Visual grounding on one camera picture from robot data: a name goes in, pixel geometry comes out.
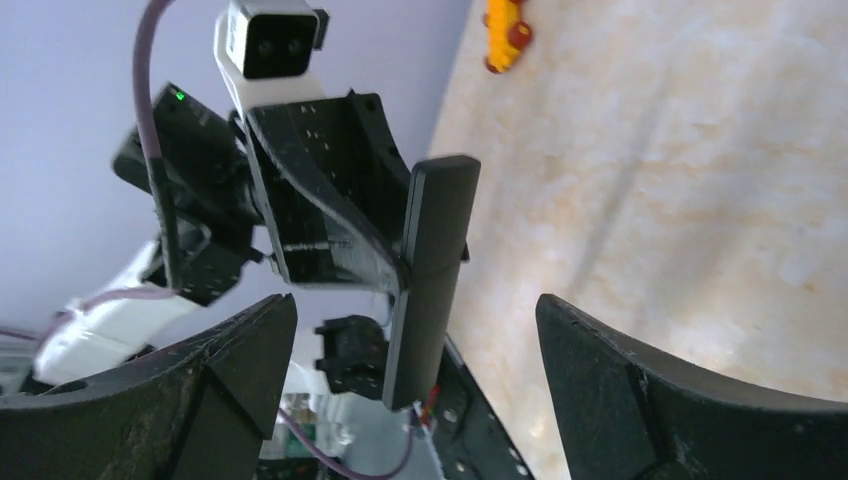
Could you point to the orange red small block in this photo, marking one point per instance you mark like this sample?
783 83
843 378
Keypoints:
509 34

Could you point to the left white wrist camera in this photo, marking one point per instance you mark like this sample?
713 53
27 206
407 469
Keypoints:
263 51

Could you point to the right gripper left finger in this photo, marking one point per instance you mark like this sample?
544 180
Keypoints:
199 409

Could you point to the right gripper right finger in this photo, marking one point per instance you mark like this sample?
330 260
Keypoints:
628 410

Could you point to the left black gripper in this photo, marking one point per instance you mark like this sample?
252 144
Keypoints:
332 189

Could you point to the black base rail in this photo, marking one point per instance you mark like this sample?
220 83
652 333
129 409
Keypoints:
469 439

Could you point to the black remote control with buttons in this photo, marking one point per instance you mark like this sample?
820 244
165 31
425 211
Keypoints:
439 207

